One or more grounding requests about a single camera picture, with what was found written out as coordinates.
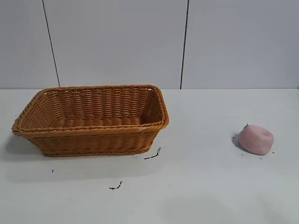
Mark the pink toy peach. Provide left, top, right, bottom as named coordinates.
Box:
left=238, top=123, right=275, bottom=155

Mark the brown woven wicker basket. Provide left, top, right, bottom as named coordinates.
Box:
left=11, top=84, right=170, bottom=158

